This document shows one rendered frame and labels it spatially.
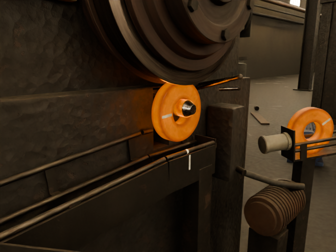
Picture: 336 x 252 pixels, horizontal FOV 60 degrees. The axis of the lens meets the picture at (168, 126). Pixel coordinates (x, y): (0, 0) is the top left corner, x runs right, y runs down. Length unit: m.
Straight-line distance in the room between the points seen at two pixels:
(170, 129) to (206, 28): 0.25
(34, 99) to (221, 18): 0.42
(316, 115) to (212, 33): 0.55
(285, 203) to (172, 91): 0.51
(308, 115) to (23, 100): 0.83
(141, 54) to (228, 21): 0.22
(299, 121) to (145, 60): 0.60
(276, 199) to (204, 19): 0.59
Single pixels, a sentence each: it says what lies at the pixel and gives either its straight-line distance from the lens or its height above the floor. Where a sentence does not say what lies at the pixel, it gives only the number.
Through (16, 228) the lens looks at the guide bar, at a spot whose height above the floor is 0.68.
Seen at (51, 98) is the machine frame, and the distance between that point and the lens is 0.61.
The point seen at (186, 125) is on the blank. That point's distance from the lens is 0.76.
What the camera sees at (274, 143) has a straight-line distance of 1.00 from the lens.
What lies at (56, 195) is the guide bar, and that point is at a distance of 0.63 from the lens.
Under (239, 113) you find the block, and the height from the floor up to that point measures 0.78.
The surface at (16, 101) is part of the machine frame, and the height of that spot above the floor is 0.87.
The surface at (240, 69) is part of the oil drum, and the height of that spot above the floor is 0.81.
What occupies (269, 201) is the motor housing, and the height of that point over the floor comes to 0.53.
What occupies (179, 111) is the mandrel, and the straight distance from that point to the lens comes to 0.71.
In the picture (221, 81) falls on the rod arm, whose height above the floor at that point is 0.89.
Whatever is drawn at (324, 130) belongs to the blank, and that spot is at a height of 0.71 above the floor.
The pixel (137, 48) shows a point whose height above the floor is 0.96.
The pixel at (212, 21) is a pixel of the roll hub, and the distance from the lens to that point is 0.66.
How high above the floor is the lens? 0.95
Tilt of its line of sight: 13 degrees down
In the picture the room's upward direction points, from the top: straight up
